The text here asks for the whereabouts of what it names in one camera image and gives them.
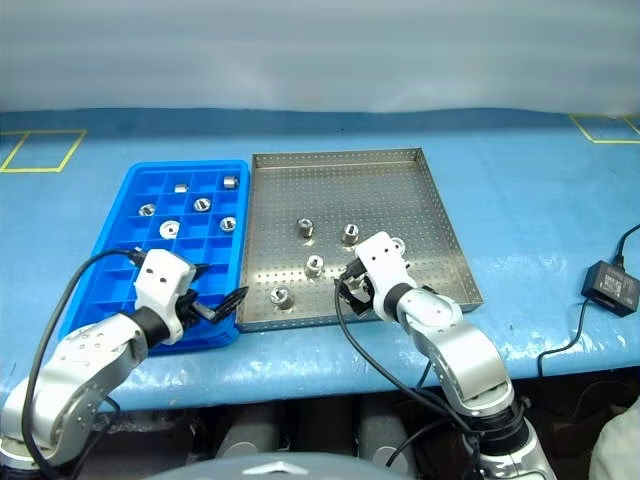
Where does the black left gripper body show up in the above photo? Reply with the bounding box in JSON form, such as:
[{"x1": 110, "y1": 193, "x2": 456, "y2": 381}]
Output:
[{"x1": 174, "y1": 288, "x2": 201, "y2": 326}]

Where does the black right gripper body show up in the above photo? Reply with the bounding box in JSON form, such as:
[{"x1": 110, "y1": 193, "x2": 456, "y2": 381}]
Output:
[{"x1": 360, "y1": 273, "x2": 382, "y2": 317}]

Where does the blue compartment tray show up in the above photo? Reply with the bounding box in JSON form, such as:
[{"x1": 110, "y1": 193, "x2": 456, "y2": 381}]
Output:
[{"x1": 58, "y1": 159, "x2": 250, "y2": 356}]

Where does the perforated metal tray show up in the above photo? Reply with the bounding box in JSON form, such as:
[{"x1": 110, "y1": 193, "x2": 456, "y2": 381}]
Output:
[{"x1": 235, "y1": 147, "x2": 484, "y2": 333}]

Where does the grey rounded cylinder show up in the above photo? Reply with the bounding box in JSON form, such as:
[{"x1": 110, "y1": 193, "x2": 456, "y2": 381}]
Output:
[
  {"x1": 357, "y1": 394, "x2": 426, "y2": 466},
  {"x1": 214, "y1": 404, "x2": 286, "y2": 459}
]

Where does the grey rounded shell with emblem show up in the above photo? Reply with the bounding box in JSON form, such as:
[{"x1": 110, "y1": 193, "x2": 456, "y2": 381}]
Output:
[{"x1": 187, "y1": 452, "x2": 401, "y2": 480}]

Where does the black power adapter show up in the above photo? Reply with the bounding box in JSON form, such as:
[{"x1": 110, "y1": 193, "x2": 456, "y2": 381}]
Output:
[{"x1": 579, "y1": 260, "x2": 640, "y2": 317}]

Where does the white cloth bundle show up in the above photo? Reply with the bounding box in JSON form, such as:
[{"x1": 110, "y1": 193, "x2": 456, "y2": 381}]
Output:
[{"x1": 589, "y1": 404, "x2": 640, "y2": 480}]

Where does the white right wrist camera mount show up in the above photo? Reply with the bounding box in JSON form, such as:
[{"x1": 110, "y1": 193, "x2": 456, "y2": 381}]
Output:
[{"x1": 355, "y1": 231, "x2": 416, "y2": 321}]

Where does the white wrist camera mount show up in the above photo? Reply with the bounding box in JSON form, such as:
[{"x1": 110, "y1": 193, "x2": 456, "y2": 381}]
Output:
[
  {"x1": 355, "y1": 231, "x2": 416, "y2": 321},
  {"x1": 133, "y1": 249, "x2": 197, "y2": 346}
]

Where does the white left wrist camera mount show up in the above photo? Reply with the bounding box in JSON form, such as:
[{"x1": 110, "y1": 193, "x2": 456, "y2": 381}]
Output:
[{"x1": 133, "y1": 249, "x2": 197, "y2": 346}]

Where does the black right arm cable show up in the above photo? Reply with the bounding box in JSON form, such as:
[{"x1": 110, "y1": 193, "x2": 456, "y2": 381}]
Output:
[{"x1": 332, "y1": 277, "x2": 484, "y2": 480}]

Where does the thin black adapter cable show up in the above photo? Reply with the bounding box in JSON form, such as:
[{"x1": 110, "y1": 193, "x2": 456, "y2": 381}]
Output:
[{"x1": 537, "y1": 298, "x2": 589, "y2": 379}]

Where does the black adapter power cord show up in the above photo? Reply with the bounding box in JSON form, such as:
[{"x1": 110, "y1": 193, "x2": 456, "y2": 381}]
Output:
[{"x1": 613, "y1": 225, "x2": 640, "y2": 266}]

